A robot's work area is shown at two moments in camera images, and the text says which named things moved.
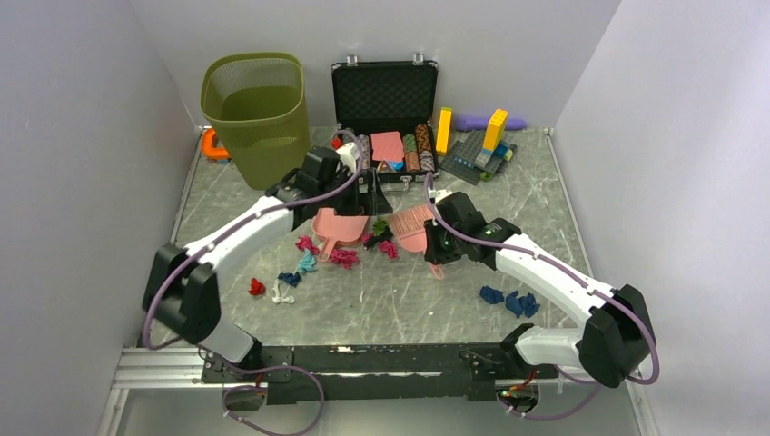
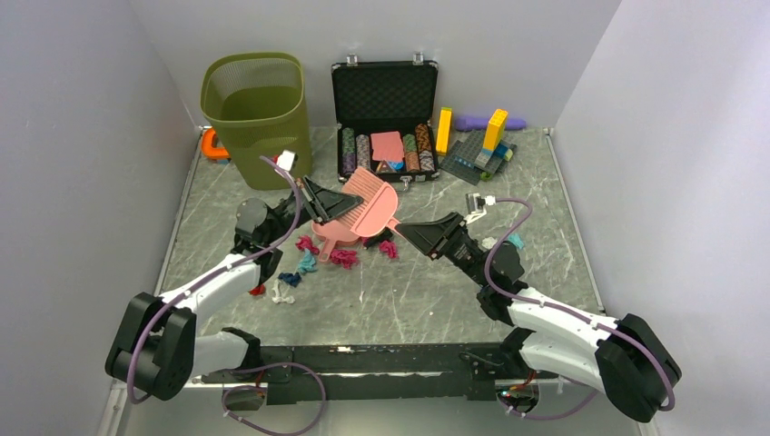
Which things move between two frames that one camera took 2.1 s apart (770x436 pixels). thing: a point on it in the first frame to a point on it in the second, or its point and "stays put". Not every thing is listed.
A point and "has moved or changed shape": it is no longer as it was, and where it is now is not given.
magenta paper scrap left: [305, 242] stays put
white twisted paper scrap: [278, 298] stays put
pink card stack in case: [387, 146] stays put
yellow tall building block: [444, 132] stays put
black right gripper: [434, 252] to [435, 238]
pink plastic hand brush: [409, 227] has moved or changed shape
